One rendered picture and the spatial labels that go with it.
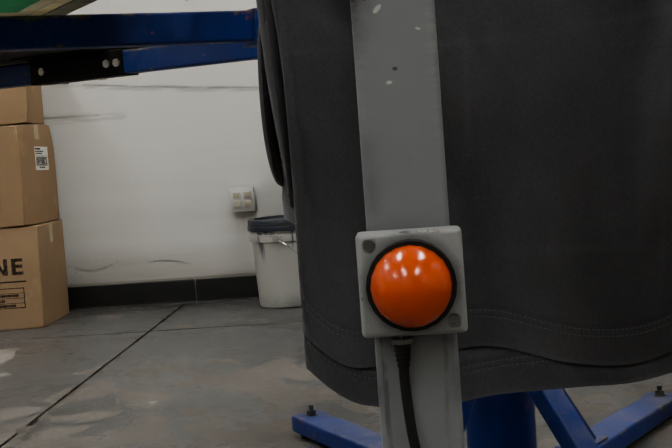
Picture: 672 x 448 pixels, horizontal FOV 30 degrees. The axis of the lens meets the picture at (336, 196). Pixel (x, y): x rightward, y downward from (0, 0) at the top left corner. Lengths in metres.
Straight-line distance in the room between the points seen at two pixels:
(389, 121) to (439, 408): 0.14
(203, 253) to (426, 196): 5.04
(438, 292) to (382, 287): 0.03
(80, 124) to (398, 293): 5.18
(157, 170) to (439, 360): 5.06
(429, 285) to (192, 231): 5.08
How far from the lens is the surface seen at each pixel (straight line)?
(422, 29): 0.60
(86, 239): 5.73
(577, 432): 2.11
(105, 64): 2.73
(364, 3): 0.60
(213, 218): 5.60
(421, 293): 0.56
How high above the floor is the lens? 0.72
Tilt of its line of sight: 3 degrees down
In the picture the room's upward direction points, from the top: 4 degrees counter-clockwise
